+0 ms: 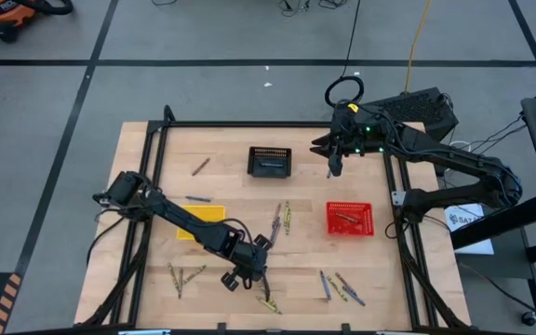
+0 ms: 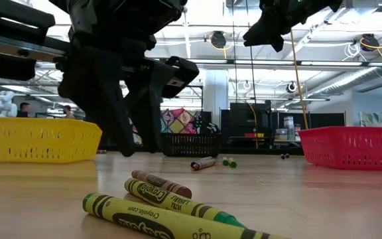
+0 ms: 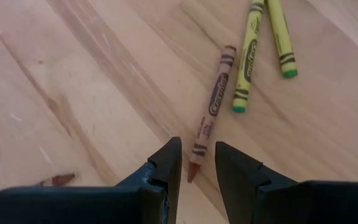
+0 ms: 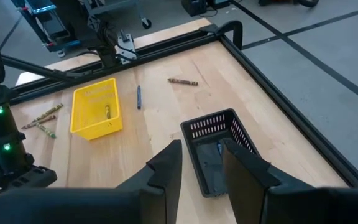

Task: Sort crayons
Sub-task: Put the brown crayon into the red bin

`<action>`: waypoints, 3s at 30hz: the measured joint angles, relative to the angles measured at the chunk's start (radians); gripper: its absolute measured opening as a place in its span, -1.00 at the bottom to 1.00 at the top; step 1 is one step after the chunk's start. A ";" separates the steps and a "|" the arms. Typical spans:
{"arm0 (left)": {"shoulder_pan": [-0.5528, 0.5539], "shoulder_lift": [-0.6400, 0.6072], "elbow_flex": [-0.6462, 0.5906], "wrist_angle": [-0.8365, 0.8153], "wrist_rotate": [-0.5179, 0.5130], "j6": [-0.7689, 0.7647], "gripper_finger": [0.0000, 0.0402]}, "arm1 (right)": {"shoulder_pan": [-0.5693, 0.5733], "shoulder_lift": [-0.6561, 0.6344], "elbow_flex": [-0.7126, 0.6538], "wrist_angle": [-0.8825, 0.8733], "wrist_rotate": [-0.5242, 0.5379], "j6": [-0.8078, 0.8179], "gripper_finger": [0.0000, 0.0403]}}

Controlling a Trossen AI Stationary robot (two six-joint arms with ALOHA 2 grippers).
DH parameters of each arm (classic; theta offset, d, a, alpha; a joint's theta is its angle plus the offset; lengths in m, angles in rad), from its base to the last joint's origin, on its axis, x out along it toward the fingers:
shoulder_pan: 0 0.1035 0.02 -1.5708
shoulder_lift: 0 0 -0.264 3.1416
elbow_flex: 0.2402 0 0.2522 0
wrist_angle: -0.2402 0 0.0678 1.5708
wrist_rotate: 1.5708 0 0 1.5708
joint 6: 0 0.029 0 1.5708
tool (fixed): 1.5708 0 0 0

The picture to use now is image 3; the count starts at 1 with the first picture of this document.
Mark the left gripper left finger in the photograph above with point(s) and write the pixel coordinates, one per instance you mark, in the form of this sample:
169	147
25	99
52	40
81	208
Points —
163	177

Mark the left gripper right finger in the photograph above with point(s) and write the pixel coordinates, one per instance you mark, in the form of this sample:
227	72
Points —
244	186

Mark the brown crayon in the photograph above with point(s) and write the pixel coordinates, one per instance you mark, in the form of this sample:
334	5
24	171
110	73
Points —
62	180
217	93

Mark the yellow-green crayon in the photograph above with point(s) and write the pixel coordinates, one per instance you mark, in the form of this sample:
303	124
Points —
281	37
249	62

